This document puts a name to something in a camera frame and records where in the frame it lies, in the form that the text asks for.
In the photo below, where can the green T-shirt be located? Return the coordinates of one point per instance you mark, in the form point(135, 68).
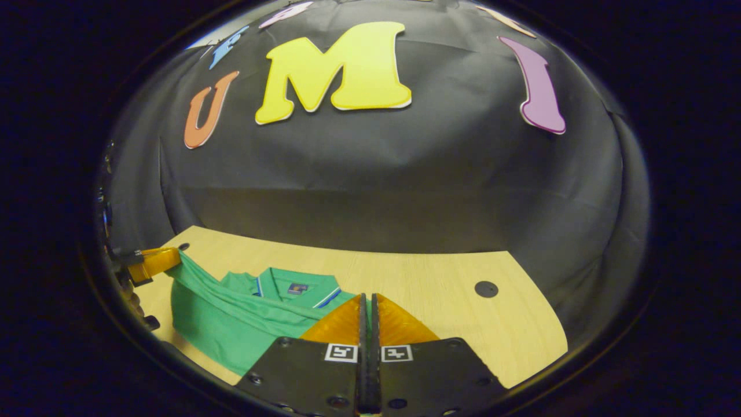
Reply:
point(231, 330)

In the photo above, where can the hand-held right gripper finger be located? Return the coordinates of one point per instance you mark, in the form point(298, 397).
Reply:
point(363, 370)
point(375, 370)

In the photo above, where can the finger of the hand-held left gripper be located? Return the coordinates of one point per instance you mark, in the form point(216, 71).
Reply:
point(153, 263)

